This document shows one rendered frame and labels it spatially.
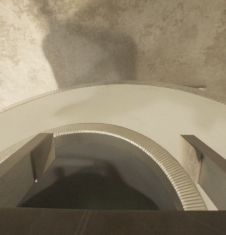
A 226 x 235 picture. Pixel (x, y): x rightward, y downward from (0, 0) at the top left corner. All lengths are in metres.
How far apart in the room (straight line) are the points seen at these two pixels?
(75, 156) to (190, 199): 0.38
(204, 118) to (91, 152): 0.36
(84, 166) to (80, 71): 0.57
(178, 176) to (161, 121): 0.18
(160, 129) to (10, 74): 1.00
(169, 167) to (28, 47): 0.94
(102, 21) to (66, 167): 0.67
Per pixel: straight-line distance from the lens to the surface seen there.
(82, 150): 0.57
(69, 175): 0.68
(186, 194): 0.36
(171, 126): 0.48
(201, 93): 0.64
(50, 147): 0.16
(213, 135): 0.48
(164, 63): 0.94
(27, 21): 1.04
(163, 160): 0.40
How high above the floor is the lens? 0.87
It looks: 51 degrees down
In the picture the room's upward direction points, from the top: 168 degrees counter-clockwise
